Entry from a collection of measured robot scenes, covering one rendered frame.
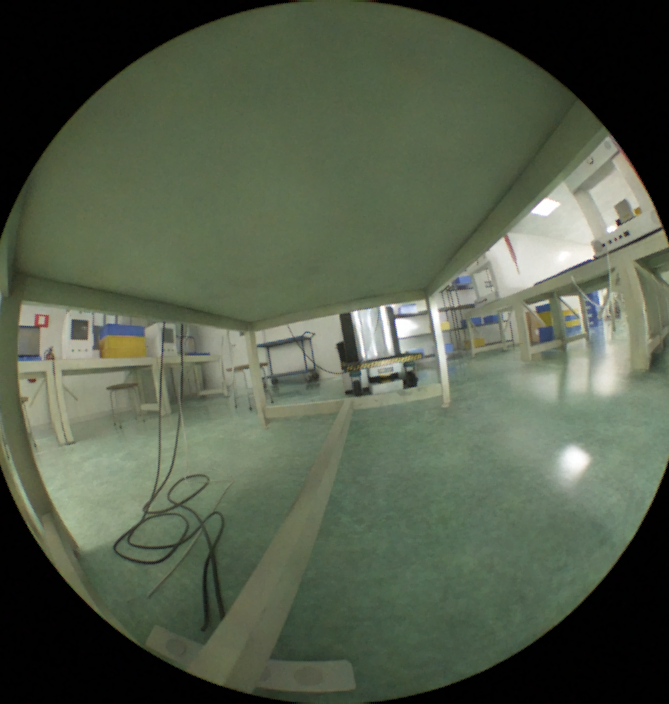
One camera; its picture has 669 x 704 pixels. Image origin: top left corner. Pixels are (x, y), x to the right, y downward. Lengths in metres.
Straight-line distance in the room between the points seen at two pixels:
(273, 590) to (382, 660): 0.20
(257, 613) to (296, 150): 0.60
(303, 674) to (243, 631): 0.12
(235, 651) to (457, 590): 0.33
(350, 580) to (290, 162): 0.72
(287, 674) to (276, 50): 0.69
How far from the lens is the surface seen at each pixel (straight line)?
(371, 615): 0.44
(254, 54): 0.31
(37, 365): 2.51
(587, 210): 2.07
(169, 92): 0.34
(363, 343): 1.97
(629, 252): 1.82
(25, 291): 0.77
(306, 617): 0.45
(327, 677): 0.38
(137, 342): 3.08
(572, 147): 0.50
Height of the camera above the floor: 0.41
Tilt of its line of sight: 1 degrees up
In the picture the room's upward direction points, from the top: 9 degrees counter-clockwise
